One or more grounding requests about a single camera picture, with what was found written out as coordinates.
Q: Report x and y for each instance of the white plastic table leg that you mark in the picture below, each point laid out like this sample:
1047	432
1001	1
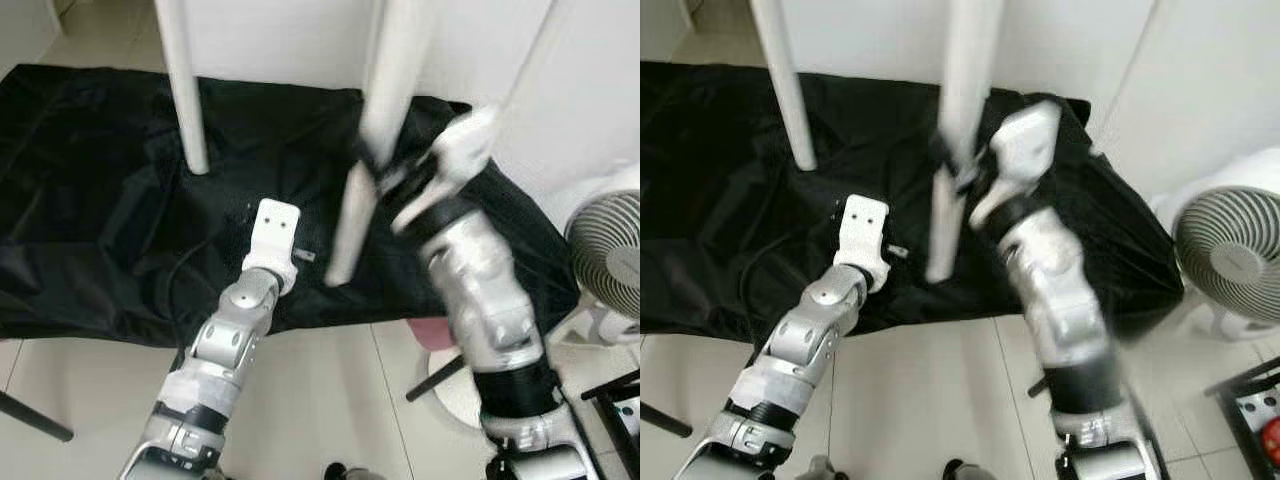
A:
975	70
785	80
180	80
395	90

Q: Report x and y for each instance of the pink round stool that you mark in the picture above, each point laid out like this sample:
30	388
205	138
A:
430	333

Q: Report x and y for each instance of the white standing fan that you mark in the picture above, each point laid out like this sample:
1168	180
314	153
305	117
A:
1230	240
605	250

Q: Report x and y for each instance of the black cloth table cover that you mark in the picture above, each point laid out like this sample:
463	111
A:
100	200
720	200

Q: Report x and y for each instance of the grey right robot foot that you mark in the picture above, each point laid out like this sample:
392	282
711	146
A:
350	471
962	471

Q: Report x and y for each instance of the grey robot foot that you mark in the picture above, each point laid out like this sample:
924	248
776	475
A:
962	471
822	469
350	471

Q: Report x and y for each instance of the grey left robot foot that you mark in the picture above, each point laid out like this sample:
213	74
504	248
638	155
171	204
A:
822	469

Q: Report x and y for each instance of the black metal rack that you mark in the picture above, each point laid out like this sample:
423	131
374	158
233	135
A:
1225	395
625	440

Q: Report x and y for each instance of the red round object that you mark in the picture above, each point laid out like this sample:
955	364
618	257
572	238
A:
1272	436

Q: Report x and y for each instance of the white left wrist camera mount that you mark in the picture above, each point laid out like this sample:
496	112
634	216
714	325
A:
275	225
862	222

